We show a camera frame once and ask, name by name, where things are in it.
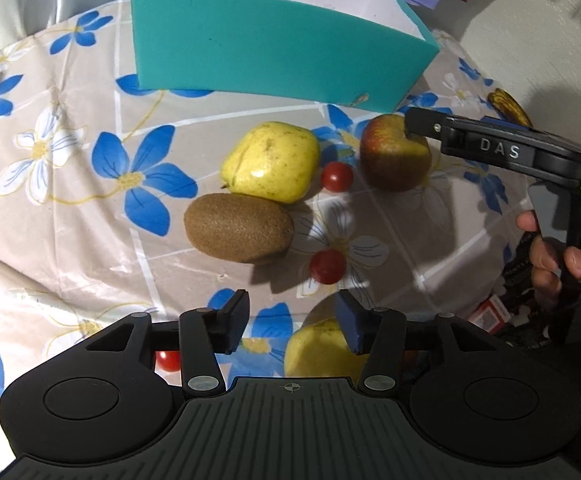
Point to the small red white box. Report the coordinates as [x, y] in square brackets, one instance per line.
[490, 312]

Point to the blue floral tablecloth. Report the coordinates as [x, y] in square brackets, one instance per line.
[70, 240]

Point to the large yellow pear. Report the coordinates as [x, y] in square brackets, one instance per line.
[270, 162]

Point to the small yellow pear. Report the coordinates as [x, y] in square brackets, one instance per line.
[315, 355]

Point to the golden shiny ornament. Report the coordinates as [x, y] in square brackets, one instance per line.
[510, 105]

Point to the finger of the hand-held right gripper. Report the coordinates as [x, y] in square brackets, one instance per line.
[512, 125]
[423, 122]

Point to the brown kiwi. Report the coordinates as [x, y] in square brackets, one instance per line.
[239, 227]

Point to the teal cardboard box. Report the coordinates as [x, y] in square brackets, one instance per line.
[270, 45]

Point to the dark printed packet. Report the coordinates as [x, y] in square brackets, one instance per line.
[517, 270]

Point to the red cherry tomato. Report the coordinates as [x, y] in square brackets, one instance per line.
[328, 266]
[337, 176]
[168, 361]

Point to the person's right hand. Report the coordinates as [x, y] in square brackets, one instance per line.
[545, 265]

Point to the red apple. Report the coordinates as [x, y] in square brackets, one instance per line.
[390, 160]

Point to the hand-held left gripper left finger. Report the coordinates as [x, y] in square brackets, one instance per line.
[235, 317]

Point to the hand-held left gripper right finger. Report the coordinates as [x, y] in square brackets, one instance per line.
[346, 320]

